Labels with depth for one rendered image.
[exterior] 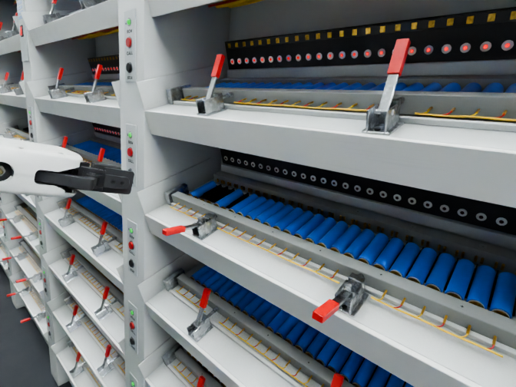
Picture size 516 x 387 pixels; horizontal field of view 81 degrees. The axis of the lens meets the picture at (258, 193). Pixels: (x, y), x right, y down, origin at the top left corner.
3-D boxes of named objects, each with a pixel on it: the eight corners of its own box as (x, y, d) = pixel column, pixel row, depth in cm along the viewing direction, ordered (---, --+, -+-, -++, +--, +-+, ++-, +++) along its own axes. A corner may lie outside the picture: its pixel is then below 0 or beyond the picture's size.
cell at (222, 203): (244, 193, 61) (220, 207, 57) (242, 198, 62) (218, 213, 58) (238, 186, 61) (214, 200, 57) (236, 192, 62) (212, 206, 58)
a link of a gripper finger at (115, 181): (90, 167, 35) (143, 175, 40) (79, 163, 37) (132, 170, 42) (84, 195, 35) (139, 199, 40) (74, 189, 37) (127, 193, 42)
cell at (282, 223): (304, 217, 52) (281, 236, 48) (295, 214, 54) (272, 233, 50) (303, 208, 52) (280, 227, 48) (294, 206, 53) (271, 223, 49)
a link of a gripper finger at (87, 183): (74, 180, 30) (107, 179, 36) (5, 162, 31) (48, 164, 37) (71, 191, 31) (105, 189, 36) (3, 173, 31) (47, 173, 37)
